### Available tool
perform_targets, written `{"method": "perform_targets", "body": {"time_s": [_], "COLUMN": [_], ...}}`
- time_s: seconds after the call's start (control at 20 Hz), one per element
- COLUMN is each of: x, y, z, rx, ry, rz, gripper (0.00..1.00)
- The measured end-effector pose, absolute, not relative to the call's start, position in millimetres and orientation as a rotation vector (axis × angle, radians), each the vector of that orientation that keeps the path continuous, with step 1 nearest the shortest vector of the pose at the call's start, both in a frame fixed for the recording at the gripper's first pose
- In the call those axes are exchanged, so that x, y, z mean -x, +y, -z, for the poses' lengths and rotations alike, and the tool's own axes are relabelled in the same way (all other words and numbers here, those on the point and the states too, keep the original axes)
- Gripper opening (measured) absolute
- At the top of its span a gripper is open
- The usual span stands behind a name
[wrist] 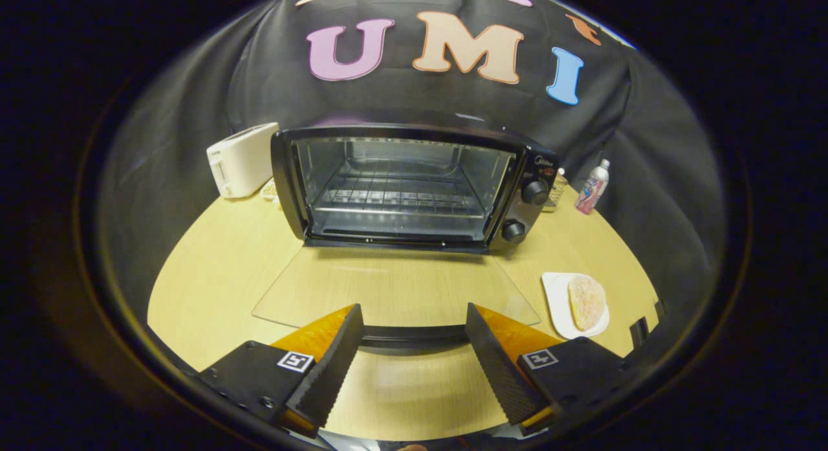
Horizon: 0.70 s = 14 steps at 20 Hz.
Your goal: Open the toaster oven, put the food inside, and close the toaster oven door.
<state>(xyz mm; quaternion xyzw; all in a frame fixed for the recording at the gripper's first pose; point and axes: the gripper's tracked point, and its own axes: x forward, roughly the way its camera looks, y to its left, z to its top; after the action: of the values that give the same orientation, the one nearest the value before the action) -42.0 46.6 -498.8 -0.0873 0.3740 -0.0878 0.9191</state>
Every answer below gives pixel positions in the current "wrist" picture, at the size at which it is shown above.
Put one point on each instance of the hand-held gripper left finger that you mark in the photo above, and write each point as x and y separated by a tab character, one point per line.
333	367

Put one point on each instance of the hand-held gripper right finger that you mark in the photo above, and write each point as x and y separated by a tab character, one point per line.
498	367

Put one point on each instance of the black toaster oven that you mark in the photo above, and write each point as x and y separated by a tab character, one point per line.
538	169

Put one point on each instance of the metal oven rack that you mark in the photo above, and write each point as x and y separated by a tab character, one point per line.
401	198

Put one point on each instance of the white bread toaster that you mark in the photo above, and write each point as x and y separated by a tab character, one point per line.
242	160

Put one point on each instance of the white rectangular plate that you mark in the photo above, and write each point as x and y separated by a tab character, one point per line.
556	302

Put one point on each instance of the black table clamp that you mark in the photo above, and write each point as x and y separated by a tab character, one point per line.
639	332

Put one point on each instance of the small clear container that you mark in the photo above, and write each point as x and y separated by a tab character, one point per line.
556	192

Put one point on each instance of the small beige woven item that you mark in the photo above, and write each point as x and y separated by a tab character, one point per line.
270	192

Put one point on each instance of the pink and white bottle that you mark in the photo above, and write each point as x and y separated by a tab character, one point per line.
592	189

